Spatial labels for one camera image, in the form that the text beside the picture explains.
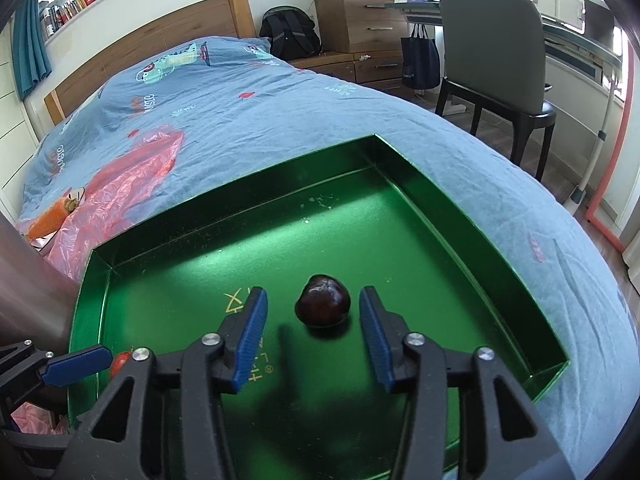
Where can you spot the pink plastic sheet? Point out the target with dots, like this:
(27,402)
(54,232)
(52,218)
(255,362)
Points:
(117,187)

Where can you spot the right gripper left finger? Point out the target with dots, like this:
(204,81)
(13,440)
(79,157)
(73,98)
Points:
(124,435)

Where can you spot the black backpack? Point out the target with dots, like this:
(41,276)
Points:
(292,33)

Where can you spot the white wardrobe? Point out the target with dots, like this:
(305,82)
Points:
(18,141)

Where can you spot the wooden drawer cabinet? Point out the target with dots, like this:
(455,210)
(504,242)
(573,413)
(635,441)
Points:
(361,44)

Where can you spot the dark blue tote bag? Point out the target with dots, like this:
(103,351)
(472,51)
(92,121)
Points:
(420,60)

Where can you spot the teal curtain left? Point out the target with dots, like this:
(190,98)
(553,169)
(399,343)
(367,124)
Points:
(30,61)

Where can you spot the white desk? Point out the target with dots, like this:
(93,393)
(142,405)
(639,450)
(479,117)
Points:
(585,75)

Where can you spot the white patterned plate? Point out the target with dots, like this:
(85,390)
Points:
(42,244)

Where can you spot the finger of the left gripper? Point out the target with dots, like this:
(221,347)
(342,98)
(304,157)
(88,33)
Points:
(75,364)

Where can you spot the grey desk chair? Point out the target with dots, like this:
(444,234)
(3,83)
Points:
(495,58)

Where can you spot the red apple front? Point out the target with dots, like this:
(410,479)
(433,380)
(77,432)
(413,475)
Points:
(118,362)

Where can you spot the blue patterned bed cover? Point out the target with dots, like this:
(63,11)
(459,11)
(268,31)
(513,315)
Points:
(240,110)

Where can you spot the wooden headboard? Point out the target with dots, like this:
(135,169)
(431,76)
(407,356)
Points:
(229,18)

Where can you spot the pink framed mirror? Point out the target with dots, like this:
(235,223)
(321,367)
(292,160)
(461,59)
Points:
(591,213)

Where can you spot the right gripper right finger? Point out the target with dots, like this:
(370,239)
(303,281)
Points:
(501,435)

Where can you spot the green metal tray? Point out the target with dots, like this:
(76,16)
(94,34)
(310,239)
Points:
(359,212)

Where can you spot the large carrot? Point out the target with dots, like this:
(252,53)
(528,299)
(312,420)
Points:
(52,219)

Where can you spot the dark plum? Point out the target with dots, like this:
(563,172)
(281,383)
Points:
(323,303)

